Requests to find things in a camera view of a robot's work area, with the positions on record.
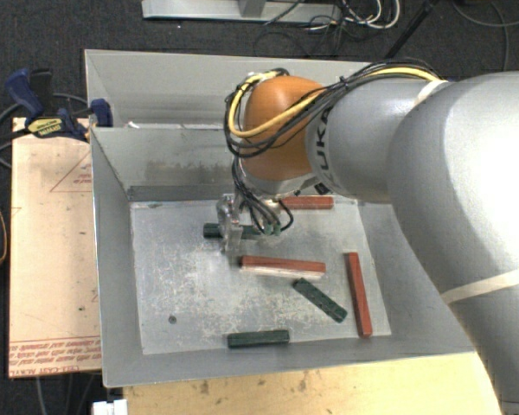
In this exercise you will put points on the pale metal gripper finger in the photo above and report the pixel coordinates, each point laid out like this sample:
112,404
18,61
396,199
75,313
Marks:
232,242
225,210

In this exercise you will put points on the dark green block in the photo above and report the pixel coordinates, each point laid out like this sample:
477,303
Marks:
258,338
211,230
320,300

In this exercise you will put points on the red-brown flat block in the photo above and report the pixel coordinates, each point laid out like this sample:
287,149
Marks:
358,294
311,202
285,264

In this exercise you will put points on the grey metal bin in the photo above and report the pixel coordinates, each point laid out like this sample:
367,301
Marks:
190,301

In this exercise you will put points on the brown cardboard board, red print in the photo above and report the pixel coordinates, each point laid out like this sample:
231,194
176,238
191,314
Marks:
52,249

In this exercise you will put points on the black cylinder on white bracket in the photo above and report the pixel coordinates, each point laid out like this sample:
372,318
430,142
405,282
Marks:
322,188

